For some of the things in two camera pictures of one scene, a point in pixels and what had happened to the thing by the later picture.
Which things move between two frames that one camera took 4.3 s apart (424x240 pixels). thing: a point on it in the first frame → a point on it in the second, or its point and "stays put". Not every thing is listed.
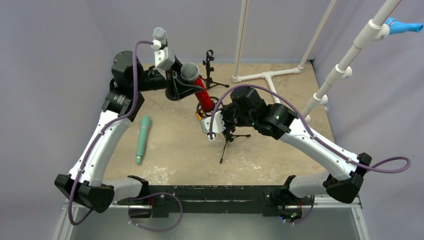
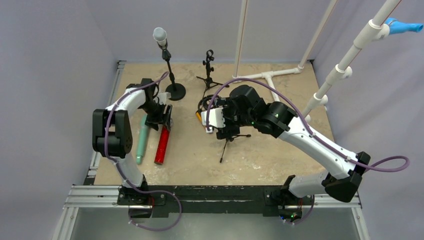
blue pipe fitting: x=396 y=27 stays put
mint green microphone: x=144 y=127 stays put
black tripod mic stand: x=209 y=83 stays put
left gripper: x=175 y=86 → x=160 y=118
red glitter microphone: x=190 y=72 → x=160 y=155
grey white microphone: x=159 y=34 stays put
